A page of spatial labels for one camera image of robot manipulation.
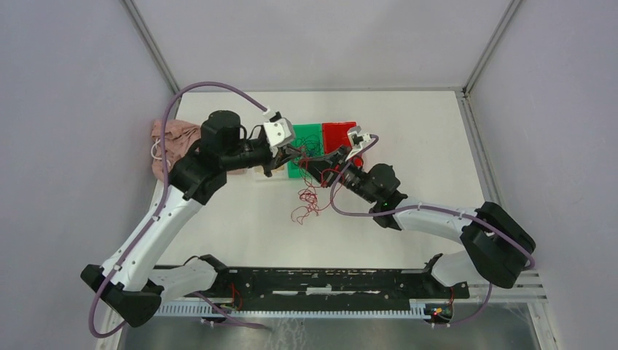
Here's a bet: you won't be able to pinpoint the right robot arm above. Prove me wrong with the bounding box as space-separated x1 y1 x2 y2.
300 147 536 298

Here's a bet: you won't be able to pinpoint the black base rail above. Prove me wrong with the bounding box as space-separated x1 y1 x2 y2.
183 254 470 313

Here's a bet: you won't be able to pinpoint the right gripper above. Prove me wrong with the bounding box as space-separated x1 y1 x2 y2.
298 145 378 204

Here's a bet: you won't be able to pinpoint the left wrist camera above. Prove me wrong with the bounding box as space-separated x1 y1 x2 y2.
262 109 296 155

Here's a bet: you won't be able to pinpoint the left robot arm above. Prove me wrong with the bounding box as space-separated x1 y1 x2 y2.
80 110 299 327

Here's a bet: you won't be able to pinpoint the green plastic bin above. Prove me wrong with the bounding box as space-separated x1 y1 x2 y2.
287 123 324 179

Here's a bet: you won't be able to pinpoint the white cord on cloth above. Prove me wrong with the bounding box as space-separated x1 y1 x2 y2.
151 137 168 163

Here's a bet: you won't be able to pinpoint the purple cables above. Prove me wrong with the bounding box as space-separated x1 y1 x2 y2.
289 135 325 163

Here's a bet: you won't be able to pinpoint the pink cloth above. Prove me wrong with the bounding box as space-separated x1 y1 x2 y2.
150 120 200 182

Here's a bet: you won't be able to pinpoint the white comb cable duct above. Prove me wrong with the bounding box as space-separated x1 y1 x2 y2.
154 300 431 320

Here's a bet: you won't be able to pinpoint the clear plastic bin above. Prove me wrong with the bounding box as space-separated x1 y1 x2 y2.
247 165 289 182

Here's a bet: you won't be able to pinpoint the red plastic bin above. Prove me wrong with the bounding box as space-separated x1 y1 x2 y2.
321 122 357 155

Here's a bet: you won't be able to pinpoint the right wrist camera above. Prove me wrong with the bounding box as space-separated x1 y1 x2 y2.
346 125 379 161

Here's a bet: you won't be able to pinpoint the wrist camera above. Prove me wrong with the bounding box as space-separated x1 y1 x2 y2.
262 109 296 155
346 125 379 161

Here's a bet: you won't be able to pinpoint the red cables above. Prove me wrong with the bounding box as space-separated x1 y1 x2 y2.
289 154 345 226

